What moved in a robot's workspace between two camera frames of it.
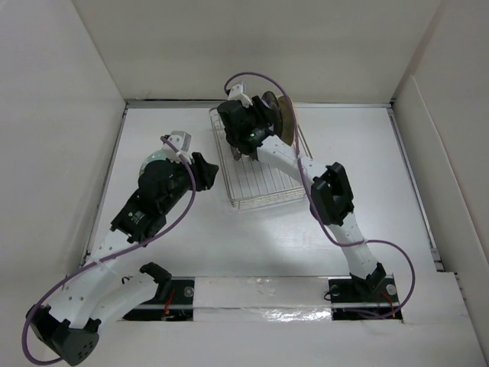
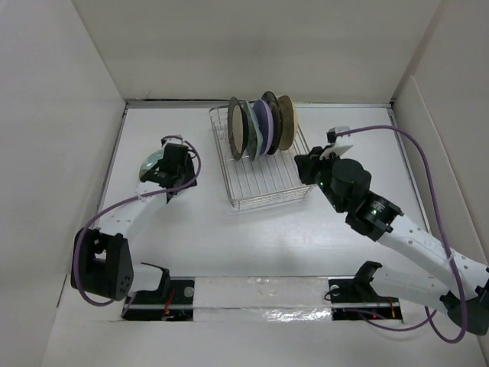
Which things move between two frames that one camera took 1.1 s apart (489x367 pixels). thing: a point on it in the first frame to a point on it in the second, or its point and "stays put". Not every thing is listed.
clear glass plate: x=157 y=155 stays put
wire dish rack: x=252 y=183 stays put
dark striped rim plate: x=272 y=101 stays put
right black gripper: x=265 y=118 to x=304 y=168
